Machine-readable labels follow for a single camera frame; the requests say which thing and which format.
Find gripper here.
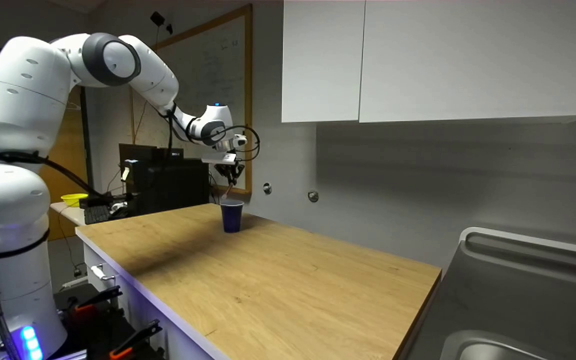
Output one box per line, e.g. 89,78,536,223
215,163,245,188

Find dark blue cup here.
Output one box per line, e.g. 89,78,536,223
219,199,245,234

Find black computer case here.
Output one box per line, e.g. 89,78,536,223
124,158,212,218

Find black monitor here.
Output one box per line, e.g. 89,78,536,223
119,143,185,162

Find black keyboard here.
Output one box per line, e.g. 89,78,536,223
83,203,115,225

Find narrow white cabinet door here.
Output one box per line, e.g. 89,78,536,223
281,0,366,124

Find yellow bowl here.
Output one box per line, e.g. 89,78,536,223
60,193,89,208

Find white side desk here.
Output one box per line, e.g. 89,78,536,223
50,201,87,227

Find black orange clamp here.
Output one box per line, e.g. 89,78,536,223
108,319,163,360
70,285,123,315

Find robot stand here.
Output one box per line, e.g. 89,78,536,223
50,284,166,360

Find wide white cabinet door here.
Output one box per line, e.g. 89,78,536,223
358,0,576,124

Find stainless steel sink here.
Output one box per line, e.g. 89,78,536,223
402,226,576,360

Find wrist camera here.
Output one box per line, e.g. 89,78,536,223
201,152,239,166

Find whiteboard with wooden frame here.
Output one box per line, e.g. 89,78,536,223
130,4,254,196

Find white drawer handle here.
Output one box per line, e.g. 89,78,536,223
90,263,117,282

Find camera on mount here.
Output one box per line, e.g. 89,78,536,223
149,10,174,36

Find white wall cabinet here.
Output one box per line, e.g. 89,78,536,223
281,0,576,125

